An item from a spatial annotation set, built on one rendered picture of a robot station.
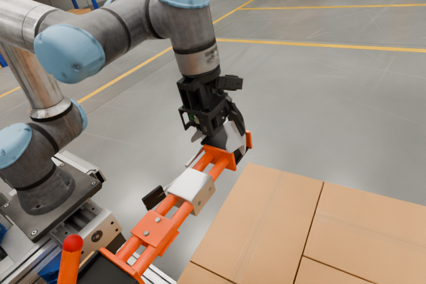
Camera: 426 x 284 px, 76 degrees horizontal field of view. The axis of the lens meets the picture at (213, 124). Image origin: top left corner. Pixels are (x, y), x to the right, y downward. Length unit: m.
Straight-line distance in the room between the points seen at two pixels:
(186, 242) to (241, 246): 0.77
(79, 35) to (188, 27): 0.15
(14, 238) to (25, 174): 0.28
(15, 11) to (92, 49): 0.13
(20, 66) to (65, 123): 0.19
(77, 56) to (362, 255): 1.13
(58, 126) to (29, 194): 0.20
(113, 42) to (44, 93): 0.46
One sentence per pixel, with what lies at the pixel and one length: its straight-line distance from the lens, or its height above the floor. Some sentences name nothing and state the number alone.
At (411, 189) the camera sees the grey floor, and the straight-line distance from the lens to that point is 2.26.
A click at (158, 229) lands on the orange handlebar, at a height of 1.22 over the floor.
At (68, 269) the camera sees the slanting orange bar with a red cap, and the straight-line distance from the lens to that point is 0.42.
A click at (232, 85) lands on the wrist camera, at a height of 1.34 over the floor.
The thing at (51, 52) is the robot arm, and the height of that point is 1.51.
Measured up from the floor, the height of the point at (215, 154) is 1.21.
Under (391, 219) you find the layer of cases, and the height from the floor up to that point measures 0.54.
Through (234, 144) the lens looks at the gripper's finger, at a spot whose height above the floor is 1.24.
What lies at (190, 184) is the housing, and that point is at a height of 1.22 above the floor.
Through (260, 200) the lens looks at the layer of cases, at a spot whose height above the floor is 0.54.
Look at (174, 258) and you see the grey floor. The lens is 1.91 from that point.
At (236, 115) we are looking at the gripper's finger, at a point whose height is 1.31.
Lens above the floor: 1.60
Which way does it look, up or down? 35 degrees down
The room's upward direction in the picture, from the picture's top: 12 degrees counter-clockwise
